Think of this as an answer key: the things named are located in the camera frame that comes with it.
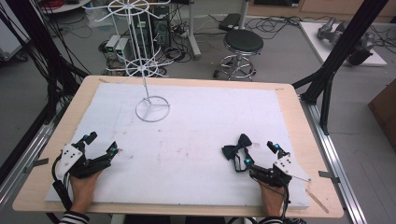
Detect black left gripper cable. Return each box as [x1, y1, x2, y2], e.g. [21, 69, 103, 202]
[50, 153, 74, 212]

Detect metal table clip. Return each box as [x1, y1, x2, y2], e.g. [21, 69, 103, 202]
[318, 170, 341, 185]
[22, 158, 50, 175]

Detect white floor board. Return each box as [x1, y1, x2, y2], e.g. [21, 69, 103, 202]
[298, 21, 389, 68]

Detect black round stool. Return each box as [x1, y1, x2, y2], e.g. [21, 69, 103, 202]
[213, 28, 265, 82]

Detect small grey computer box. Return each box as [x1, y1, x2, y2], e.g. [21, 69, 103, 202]
[115, 36, 133, 63]
[105, 35, 120, 62]

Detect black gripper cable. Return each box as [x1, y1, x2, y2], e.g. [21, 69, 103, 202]
[50, 153, 74, 212]
[260, 178, 292, 222]

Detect grey metal post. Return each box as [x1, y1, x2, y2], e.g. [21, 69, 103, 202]
[186, 0, 202, 61]
[237, 0, 252, 31]

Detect white wire rack stand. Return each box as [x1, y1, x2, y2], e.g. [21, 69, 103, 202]
[83, 0, 172, 123]

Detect black flat box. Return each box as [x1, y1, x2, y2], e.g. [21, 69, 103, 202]
[218, 12, 242, 32]

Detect brown wooden cabinet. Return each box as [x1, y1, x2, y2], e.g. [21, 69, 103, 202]
[368, 77, 396, 145]

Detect black bow tie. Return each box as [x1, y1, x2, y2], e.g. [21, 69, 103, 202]
[221, 133, 254, 174]

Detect thin wooden stick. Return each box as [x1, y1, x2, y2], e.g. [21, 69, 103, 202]
[305, 189, 330, 215]

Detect person's right hand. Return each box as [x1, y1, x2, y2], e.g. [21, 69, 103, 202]
[258, 181, 286, 218]

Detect person's left hand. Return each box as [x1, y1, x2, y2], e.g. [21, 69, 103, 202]
[68, 170, 102, 216]

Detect black computer tower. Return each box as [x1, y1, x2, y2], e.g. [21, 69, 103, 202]
[151, 5, 172, 51]

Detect aluminium rail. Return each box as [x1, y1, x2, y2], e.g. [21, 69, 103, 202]
[300, 96, 369, 224]
[0, 119, 62, 206]

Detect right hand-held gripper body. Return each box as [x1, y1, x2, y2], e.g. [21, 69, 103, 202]
[248, 153, 312, 189]

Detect white foam mat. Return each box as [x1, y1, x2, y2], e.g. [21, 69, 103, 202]
[45, 82, 311, 209]

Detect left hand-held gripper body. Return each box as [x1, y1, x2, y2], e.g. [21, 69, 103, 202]
[55, 141, 113, 180]

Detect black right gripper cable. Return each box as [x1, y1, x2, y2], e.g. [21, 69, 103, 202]
[260, 178, 292, 222]

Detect black metal frame stand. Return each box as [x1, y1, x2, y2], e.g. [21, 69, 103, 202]
[292, 0, 390, 136]
[0, 0, 90, 125]

